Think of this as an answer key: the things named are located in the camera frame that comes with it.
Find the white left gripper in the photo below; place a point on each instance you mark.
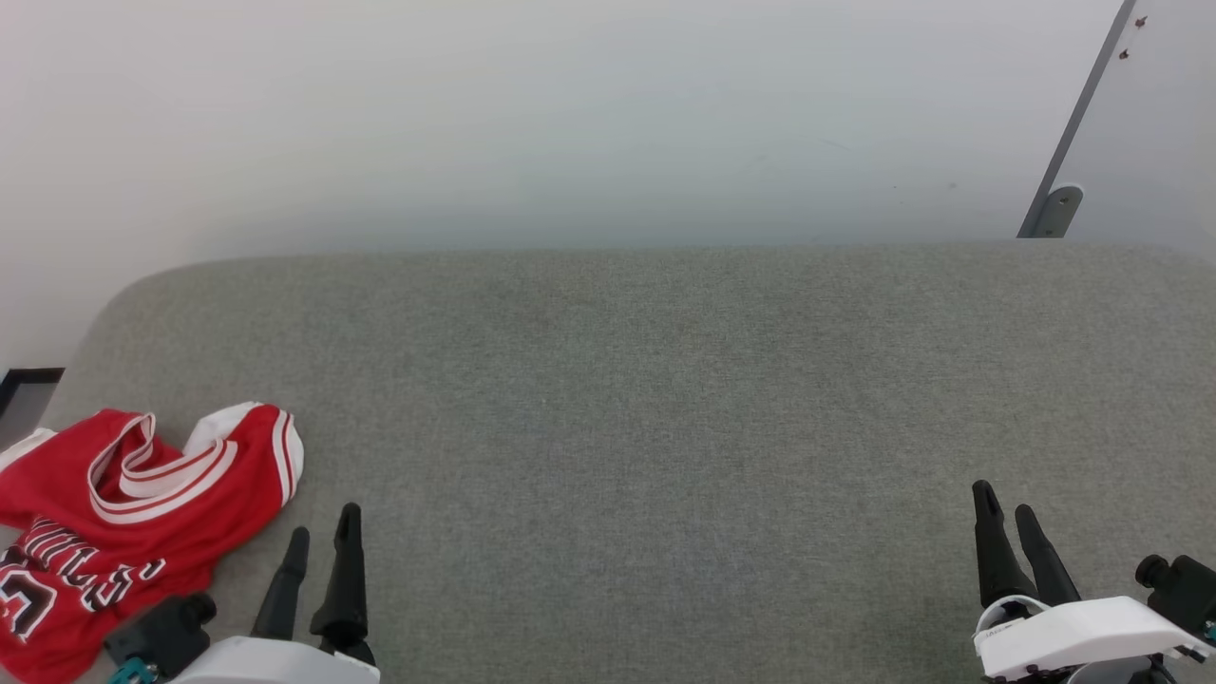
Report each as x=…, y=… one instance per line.
x=275, y=665

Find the teal left camera connector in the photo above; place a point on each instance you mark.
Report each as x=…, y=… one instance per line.
x=131, y=673

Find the red Bulls basketball jersey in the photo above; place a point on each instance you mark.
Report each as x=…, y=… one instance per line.
x=104, y=532

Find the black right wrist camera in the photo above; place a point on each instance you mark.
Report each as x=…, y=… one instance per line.
x=1187, y=589

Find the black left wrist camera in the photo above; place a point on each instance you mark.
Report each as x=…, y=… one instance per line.
x=166, y=635

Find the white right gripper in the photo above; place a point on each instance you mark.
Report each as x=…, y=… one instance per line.
x=1083, y=632

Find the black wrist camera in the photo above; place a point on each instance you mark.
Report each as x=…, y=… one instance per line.
x=1187, y=589
x=166, y=635

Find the grey metal wall bracket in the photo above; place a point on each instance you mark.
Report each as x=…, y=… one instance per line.
x=1059, y=204

